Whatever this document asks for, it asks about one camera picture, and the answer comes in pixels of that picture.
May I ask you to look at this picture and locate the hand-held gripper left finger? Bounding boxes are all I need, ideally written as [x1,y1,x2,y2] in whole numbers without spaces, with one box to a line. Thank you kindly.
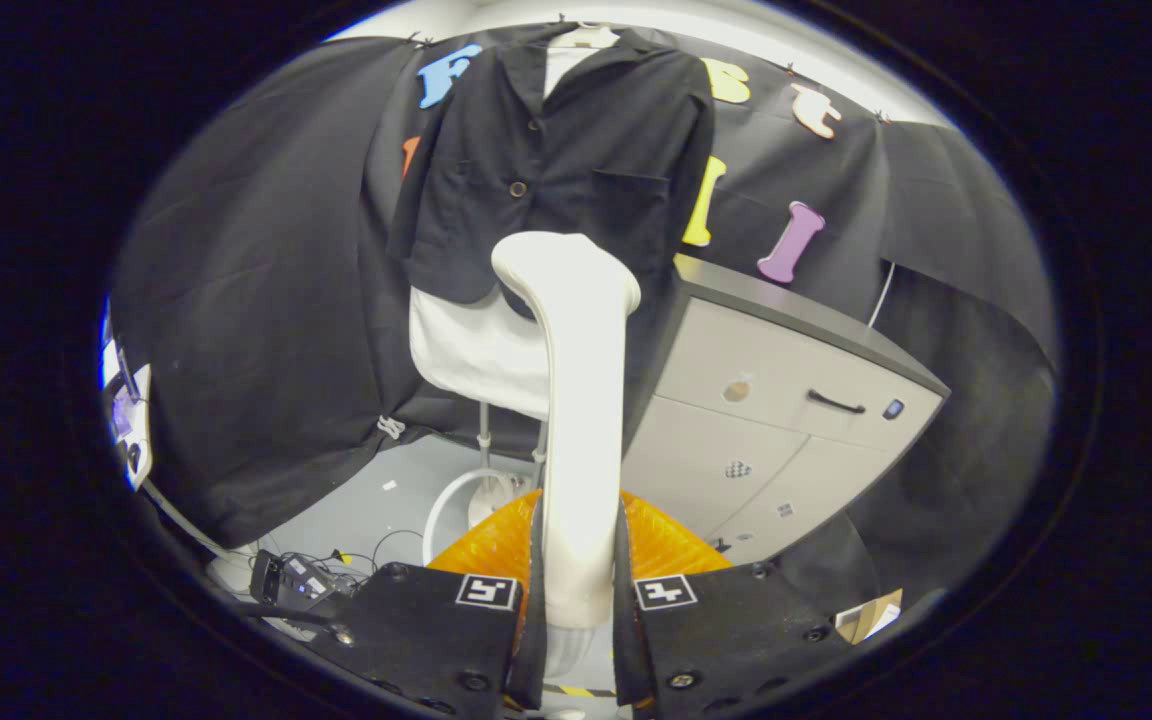
[311,490,549,720]

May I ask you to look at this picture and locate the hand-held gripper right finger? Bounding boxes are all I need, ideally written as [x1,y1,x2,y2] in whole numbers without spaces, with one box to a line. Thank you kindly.
[614,490,852,716]

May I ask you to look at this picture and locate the white garment steamer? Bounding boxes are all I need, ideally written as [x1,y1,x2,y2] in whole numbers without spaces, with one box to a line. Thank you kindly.
[423,230,643,720]

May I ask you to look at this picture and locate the white undershirt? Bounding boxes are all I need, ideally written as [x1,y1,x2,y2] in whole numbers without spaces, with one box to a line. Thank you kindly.
[408,45,597,421]

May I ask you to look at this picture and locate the black jacket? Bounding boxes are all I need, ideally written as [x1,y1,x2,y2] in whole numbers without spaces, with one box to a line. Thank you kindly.
[386,28,717,321]

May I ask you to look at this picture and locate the white clothes hanger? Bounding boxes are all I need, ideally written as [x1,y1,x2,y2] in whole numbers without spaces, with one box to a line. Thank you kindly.
[548,22,622,51]

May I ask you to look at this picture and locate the black power adapter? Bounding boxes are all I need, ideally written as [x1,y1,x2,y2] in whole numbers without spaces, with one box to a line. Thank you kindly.
[249,548,342,611]

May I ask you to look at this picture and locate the cardboard box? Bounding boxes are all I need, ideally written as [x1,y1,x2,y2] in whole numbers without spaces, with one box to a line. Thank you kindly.
[833,588,905,644]

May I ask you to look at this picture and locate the grey cabinet with dark top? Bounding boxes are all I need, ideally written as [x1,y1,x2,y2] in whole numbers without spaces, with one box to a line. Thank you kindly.
[619,253,952,566]

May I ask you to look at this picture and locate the black backdrop cloth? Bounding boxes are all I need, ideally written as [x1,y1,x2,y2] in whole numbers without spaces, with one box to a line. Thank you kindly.
[106,25,1059,601]

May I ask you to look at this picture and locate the black floor cables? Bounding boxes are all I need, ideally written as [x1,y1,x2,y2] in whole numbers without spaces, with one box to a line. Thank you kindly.
[276,528,427,601]

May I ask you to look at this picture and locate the thin white wall cable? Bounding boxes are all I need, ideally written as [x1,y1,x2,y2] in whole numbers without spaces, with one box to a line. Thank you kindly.
[866,262,897,329]

